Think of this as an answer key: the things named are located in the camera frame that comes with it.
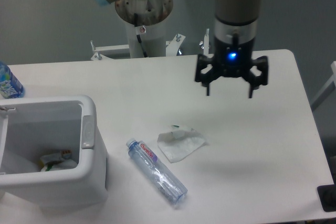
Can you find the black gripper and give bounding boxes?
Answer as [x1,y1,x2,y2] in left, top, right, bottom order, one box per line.
[194,34,269,99]

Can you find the white paper wrapper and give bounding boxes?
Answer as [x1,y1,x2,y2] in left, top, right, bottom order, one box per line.
[157,124,207,163]

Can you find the clear crushed plastic bottle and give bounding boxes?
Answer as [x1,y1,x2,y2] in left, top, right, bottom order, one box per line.
[126,138,188,205]

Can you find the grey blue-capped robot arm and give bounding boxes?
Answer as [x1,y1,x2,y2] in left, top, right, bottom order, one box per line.
[96,0,268,92]

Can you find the trash inside the can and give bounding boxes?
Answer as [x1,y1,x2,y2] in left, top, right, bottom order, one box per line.
[40,150,78,172]

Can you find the white plastic trash can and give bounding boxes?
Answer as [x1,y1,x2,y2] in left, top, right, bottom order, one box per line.
[1,95,108,208]

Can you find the black clamp at table edge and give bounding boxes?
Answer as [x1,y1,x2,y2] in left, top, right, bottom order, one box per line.
[317,184,335,212]

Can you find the blue labelled water bottle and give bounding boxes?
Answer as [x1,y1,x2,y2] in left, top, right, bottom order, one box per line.
[1,61,25,99]

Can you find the white pedestal base frame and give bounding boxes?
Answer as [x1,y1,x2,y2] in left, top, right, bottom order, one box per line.
[90,28,211,61]

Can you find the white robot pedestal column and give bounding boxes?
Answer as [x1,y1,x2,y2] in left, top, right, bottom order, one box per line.
[125,22,166,58]

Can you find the white frame at right edge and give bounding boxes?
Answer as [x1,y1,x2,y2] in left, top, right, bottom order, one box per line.
[310,61,335,111]

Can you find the black cable on pedestal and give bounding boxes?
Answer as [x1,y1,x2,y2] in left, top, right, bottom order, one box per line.
[133,13,148,58]

